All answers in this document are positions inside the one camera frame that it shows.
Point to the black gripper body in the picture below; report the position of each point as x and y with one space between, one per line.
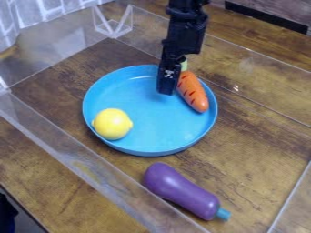
184 37

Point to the black baseboard strip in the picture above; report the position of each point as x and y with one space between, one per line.
271 19

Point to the purple toy eggplant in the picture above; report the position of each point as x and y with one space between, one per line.
169 185

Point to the blue round plate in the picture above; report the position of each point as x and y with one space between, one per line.
166 126

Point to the yellow toy lemon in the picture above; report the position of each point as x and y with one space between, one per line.
112 123

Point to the orange toy carrot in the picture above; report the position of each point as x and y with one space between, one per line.
191 90

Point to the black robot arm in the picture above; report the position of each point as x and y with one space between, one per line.
185 6

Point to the clear acrylic enclosure wall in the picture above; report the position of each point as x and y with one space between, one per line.
80 187

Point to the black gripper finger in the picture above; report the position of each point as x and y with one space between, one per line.
166 77

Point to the white patterned curtain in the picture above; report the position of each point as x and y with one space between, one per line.
22 13

